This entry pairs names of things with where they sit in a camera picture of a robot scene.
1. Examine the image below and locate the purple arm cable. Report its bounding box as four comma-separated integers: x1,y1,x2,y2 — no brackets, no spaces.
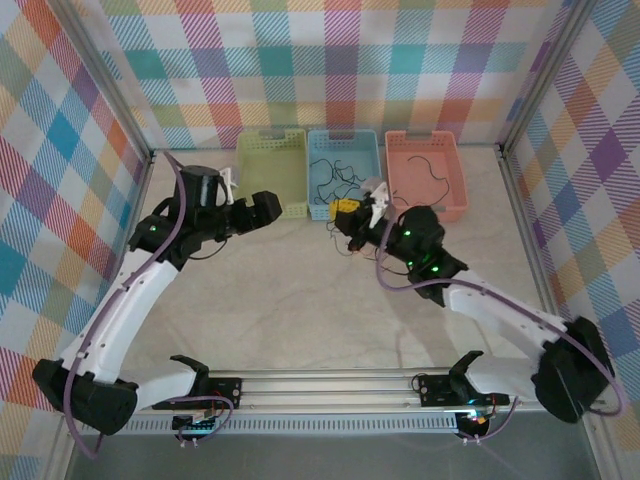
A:
63,151,235,459
374,212,626,444

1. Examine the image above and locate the aluminium frame post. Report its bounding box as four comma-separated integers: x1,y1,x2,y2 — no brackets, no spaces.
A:
47,0,156,164
497,0,601,156

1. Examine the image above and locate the light blue perforated plastic basket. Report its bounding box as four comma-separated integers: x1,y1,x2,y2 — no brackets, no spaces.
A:
305,128,386,222

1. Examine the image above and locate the thin green cable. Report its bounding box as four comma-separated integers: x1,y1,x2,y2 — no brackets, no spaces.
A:
406,154,450,200

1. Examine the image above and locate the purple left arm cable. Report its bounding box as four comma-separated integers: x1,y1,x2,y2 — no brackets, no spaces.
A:
63,151,235,459

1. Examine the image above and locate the aluminium side rail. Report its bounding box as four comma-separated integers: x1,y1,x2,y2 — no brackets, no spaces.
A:
498,149,576,374
102,152,157,321

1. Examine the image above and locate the pale green perforated plastic basket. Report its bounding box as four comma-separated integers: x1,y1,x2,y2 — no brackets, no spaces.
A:
233,128,309,221

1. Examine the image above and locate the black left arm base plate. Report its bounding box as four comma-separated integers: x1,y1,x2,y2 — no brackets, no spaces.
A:
151,377,245,412

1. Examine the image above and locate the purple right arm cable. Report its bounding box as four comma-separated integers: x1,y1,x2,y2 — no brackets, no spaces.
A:
374,212,626,444

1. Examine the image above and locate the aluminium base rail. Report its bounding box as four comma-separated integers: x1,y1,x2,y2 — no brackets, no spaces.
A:
134,368,539,416

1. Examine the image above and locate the pink perforated plastic basket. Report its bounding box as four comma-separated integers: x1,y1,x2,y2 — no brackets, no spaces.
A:
383,129,470,224

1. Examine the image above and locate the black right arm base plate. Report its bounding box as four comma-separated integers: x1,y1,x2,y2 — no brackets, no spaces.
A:
416,372,511,407

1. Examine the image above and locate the small circuit board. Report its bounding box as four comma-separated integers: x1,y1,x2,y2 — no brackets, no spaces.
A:
171,412,224,437
457,405,499,429

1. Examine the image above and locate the grey slotted cable duct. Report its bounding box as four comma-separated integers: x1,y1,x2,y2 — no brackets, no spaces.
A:
119,417,462,435

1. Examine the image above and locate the thin black cable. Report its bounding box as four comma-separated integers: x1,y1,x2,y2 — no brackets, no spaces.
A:
329,160,370,187
324,214,354,257
308,158,361,202

